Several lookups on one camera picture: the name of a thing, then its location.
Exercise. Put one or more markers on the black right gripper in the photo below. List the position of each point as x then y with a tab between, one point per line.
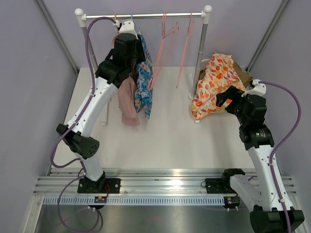
232	93

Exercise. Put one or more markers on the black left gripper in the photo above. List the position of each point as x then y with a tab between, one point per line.
141	57

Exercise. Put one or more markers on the tan brown skirt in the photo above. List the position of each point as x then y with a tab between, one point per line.
244	77

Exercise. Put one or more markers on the pink hanger of tan skirt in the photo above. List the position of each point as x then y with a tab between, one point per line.
158	65

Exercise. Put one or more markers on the orange tulip floral skirt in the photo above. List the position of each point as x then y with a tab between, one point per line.
219	76

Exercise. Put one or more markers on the pink pleated skirt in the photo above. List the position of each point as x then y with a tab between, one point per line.
126	102

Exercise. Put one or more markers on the blue floral skirt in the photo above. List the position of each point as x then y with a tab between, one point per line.
143	97

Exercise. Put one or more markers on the pink hanger of red skirt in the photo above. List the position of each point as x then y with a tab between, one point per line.
189	32

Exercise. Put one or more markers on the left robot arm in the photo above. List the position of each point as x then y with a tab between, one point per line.
110	74

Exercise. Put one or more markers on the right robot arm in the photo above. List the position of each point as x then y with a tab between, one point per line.
271	210

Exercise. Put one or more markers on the white plastic basket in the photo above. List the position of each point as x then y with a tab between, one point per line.
190	76

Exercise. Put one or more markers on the white clothes rack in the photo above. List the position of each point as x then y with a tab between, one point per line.
86	21

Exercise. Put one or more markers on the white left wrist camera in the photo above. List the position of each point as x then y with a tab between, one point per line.
127	26

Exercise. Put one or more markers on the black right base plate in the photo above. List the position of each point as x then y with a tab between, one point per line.
217	186

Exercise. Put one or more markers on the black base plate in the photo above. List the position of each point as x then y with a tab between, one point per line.
114	185
217	186

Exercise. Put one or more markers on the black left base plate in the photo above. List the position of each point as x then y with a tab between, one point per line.
114	185

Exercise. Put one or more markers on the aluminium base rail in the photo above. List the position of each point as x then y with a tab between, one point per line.
146	182

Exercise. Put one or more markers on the white perforated cable duct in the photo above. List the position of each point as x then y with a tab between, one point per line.
137	200

